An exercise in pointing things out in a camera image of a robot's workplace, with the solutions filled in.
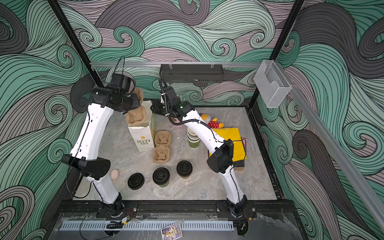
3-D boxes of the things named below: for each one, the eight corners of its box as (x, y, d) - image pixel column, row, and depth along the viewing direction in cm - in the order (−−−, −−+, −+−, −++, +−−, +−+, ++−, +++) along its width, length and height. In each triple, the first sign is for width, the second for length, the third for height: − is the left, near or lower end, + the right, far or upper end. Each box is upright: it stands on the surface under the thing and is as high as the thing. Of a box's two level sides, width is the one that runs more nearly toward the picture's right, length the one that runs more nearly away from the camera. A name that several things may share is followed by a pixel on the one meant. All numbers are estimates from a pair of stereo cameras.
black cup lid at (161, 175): (155, 188, 81) (151, 181, 72) (157, 175, 86) (153, 167, 77) (170, 188, 81) (167, 181, 72) (171, 175, 86) (169, 167, 77)
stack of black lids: (127, 189, 81) (125, 188, 79) (131, 174, 87) (130, 172, 85) (142, 189, 81) (141, 188, 79) (145, 174, 87) (144, 172, 85)
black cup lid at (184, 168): (177, 179, 85) (176, 172, 77) (178, 167, 90) (177, 160, 81) (192, 179, 85) (192, 172, 77) (192, 167, 90) (192, 160, 81)
